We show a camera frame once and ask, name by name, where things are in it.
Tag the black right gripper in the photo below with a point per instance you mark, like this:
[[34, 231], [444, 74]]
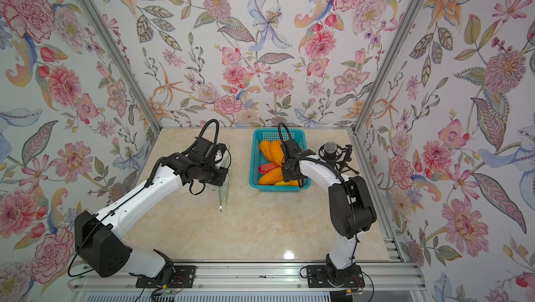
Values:
[[286, 175]]

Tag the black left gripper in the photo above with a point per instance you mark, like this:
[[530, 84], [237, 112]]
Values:
[[222, 175]]

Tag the orange mango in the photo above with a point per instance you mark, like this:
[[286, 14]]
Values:
[[271, 178], [265, 149], [277, 152]]

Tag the clear zip-top bag green print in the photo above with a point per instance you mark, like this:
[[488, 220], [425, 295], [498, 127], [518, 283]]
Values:
[[222, 190]]

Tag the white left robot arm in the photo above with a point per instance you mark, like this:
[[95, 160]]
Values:
[[99, 236]]

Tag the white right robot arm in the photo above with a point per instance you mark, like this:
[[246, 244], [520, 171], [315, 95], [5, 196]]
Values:
[[350, 205]]

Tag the orange mango front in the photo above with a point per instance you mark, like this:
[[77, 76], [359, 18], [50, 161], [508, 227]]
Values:
[[271, 178]]

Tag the yellow mango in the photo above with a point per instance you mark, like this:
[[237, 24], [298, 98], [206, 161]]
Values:
[[293, 183]]

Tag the red mango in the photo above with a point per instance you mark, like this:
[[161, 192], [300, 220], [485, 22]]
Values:
[[266, 168]]

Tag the teal plastic basket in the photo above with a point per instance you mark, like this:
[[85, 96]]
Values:
[[258, 159]]

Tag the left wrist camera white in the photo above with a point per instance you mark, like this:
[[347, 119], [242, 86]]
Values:
[[223, 156]]

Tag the aluminium corner post left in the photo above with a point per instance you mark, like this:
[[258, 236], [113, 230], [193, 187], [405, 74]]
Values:
[[97, 21]]

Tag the aluminium corner post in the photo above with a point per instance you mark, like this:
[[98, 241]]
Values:
[[97, 21], [390, 58]]

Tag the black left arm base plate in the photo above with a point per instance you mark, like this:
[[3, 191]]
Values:
[[180, 277]]

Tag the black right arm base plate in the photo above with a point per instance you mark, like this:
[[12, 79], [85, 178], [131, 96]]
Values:
[[323, 276]]

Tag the aluminium front rail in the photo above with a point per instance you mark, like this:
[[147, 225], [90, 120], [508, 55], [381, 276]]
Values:
[[261, 276]]

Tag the aluminium corner post right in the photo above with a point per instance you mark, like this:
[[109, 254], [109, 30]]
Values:
[[390, 58]]

